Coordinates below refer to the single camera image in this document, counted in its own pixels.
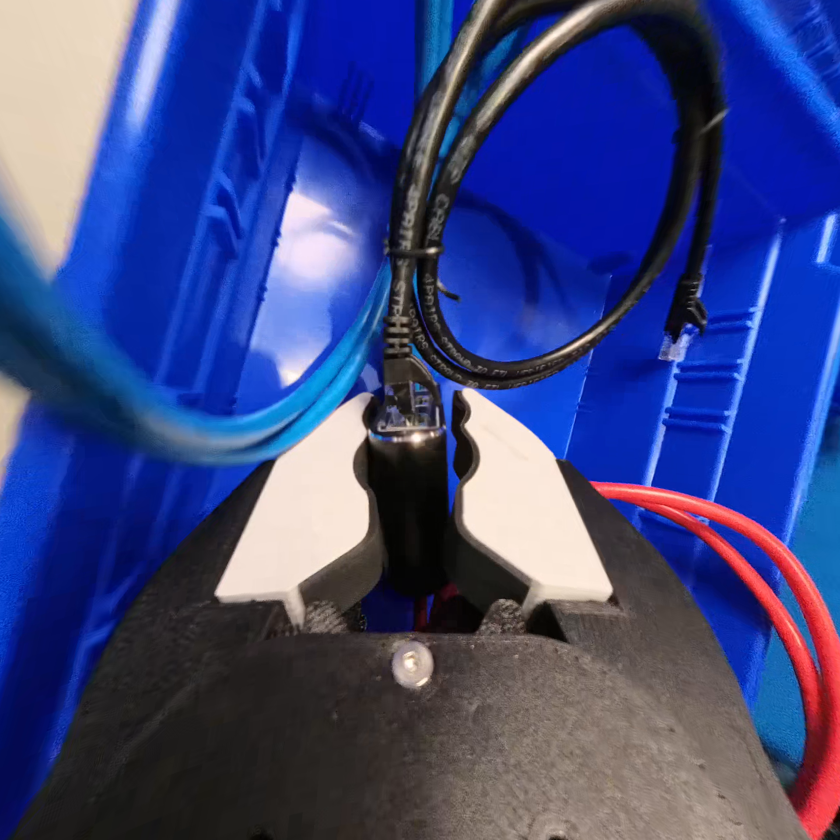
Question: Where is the blue ethernet cable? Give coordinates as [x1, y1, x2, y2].
[0, 0, 519, 468]

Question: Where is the red ethernet cable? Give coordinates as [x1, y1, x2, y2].
[413, 482, 840, 840]

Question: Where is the blue plastic bin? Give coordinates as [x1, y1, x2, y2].
[0, 0, 840, 815]

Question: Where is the black ethernet port box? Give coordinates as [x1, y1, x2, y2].
[364, 394, 454, 595]

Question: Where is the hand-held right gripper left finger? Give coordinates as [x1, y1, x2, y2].
[214, 392, 388, 627]

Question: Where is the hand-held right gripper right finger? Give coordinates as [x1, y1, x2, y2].
[445, 387, 616, 608]

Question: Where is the black cable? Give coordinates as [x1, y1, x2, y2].
[382, 0, 731, 434]

